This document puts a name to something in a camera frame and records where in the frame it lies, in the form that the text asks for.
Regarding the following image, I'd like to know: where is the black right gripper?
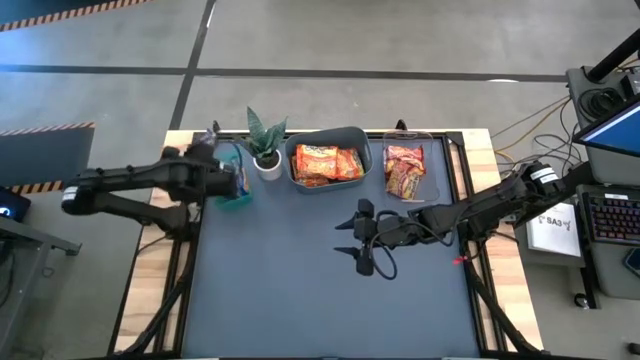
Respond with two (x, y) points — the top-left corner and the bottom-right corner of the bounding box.
(332, 198), (427, 261)

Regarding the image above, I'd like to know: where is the teal translucent plastic bin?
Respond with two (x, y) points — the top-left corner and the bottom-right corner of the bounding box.
(213, 143), (255, 211)

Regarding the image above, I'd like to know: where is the snake plant in white pot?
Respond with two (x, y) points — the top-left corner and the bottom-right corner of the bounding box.
(234, 105), (290, 182)

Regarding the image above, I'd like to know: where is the dark blue-grey plastic bin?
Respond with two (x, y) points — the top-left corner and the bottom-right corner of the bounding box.
(283, 126), (375, 196)

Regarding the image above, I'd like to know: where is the clear plastic bin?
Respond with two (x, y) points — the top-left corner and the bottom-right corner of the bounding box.
(382, 130), (449, 205)

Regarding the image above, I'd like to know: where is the black hazard-striped floor mat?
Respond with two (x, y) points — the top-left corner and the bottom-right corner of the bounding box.
(0, 122), (96, 196)

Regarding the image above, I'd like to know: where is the black side desk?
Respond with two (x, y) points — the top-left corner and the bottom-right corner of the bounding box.
(0, 187), (84, 346)

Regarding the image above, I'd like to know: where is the white paper sign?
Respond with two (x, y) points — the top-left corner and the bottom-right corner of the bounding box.
(527, 201), (584, 259)

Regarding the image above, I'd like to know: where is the black device with blue light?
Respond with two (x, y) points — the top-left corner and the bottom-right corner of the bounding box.
(0, 187), (31, 224)

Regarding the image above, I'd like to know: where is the grey equipment cart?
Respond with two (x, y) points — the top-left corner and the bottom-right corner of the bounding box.
(566, 64), (640, 301)

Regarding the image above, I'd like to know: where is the black backlit keyboard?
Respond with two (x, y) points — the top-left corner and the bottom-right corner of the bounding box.
(582, 192), (640, 246)

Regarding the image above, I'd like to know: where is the laptop with blue screen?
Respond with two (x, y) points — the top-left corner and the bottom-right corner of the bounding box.
(572, 94), (640, 159)

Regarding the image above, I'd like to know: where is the black pole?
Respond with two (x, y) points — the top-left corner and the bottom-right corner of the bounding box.
(587, 42), (640, 84)

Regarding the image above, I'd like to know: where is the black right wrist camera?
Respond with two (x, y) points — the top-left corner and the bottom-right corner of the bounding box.
(355, 246), (376, 278)

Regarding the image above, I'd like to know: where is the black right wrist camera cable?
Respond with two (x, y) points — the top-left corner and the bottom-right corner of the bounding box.
(368, 210), (454, 281)

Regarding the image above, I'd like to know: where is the black aluminium table frame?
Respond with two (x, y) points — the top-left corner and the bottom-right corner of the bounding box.
(107, 118), (546, 360)

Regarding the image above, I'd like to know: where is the yellow floor cable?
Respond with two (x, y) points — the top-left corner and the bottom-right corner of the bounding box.
(492, 97), (571, 154)

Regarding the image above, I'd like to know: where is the black floor cable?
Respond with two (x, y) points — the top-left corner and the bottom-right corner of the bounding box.
(529, 99), (586, 176)

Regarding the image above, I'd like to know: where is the coiled black cable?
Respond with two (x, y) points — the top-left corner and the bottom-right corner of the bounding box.
(579, 84), (626, 119)

